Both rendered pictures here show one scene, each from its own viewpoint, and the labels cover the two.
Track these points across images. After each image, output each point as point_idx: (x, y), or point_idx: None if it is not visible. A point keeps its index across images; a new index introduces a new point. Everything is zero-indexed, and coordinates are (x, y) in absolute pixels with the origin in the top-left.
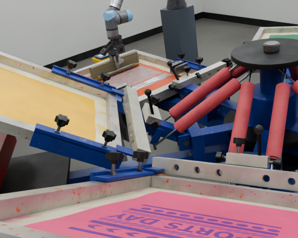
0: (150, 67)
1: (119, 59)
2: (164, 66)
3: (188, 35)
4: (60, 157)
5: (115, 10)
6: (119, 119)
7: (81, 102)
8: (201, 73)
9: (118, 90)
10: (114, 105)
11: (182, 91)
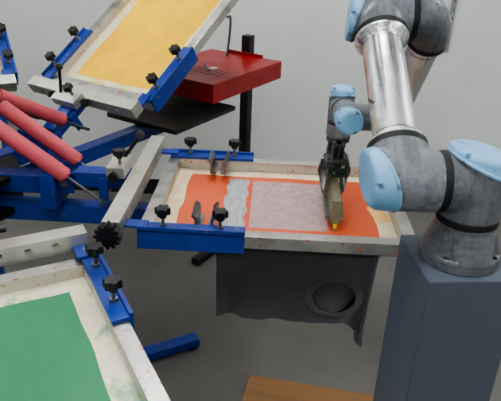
0: (296, 231)
1: (324, 179)
2: None
3: (398, 339)
4: (168, 124)
5: None
6: None
7: (143, 76)
8: (120, 191)
9: (143, 100)
10: (121, 94)
11: None
